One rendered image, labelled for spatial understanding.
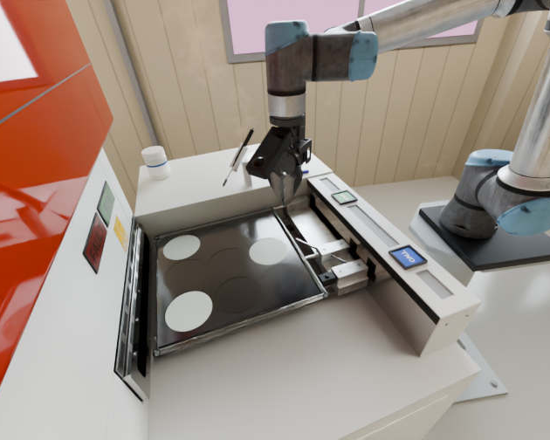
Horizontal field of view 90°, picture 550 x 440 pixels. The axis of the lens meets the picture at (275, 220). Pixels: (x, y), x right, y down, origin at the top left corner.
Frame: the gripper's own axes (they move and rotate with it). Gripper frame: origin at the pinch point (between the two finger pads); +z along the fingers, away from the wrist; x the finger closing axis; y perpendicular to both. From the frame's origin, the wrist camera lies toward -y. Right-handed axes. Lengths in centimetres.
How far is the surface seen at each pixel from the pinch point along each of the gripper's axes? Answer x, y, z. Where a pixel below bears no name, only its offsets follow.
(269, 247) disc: 2.7, -3.4, 13.3
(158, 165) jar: 49.1, 2.5, 2.1
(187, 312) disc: 7.4, -28.8, 13.7
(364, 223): -17.8, 9.8, 6.7
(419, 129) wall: -10, 219, 49
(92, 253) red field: 14.8, -36.2, -6.6
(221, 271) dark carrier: 8.6, -16.3, 13.6
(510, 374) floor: -87, 55, 101
